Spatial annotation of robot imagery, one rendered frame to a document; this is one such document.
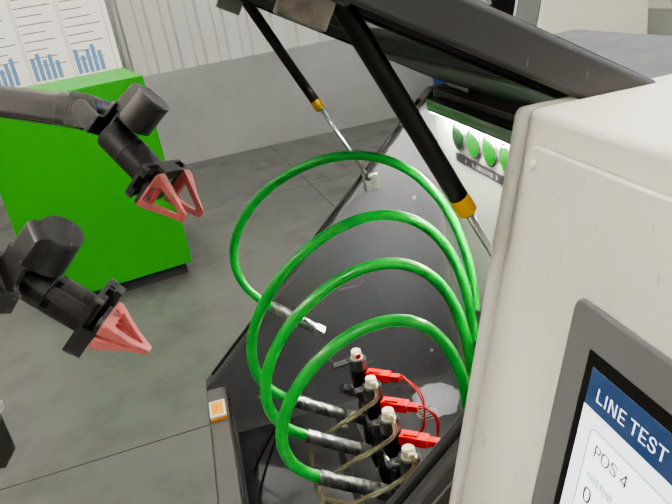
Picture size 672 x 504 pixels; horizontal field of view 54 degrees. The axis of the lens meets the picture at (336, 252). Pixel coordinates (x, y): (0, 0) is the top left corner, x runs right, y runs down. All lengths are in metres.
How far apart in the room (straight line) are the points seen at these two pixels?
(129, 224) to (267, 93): 3.57
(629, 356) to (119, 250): 4.02
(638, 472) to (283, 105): 7.22
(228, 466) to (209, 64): 6.43
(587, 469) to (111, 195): 3.90
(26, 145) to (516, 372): 3.77
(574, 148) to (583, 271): 0.09
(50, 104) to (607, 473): 1.04
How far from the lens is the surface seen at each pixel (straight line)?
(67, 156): 4.16
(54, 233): 0.90
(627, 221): 0.44
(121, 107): 1.16
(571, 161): 0.49
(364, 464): 1.05
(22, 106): 1.30
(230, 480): 1.14
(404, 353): 1.42
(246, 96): 7.45
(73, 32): 7.29
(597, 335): 0.46
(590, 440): 0.48
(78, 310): 0.94
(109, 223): 4.27
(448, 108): 1.11
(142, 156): 1.12
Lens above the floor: 1.67
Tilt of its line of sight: 23 degrees down
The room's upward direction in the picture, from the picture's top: 10 degrees counter-clockwise
